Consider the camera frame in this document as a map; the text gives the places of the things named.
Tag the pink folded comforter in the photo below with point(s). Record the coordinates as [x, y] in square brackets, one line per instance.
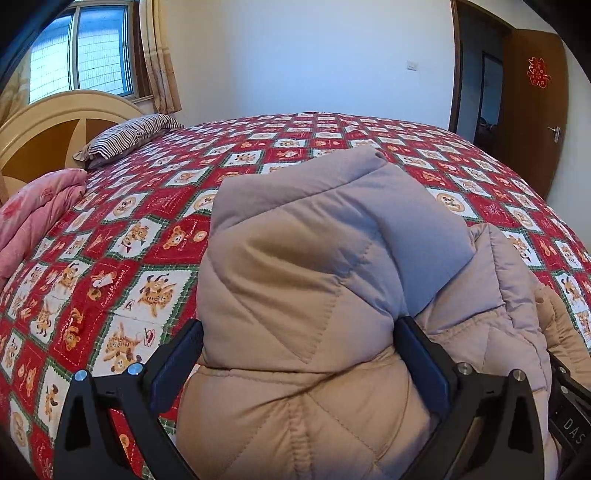
[32, 207]

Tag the window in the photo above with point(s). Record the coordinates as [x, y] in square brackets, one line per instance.
[92, 50]

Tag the brown wooden door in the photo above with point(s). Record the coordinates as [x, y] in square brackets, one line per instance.
[526, 138]

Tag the red paper door decoration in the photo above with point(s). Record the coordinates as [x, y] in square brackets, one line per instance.
[538, 72]

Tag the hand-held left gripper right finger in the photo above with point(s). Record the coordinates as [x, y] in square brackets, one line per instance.
[427, 369]

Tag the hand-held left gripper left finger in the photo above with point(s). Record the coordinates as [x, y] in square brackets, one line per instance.
[173, 369]

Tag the striped pillow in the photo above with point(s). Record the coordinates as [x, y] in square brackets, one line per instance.
[129, 136]

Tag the beige puffer jacket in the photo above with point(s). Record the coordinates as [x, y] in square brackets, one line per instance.
[300, 277]

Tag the red printed bed quilt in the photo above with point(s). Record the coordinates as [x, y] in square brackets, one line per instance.
[138, 217]

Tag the cream wooden headboard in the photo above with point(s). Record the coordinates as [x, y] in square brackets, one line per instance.
[46, 124]

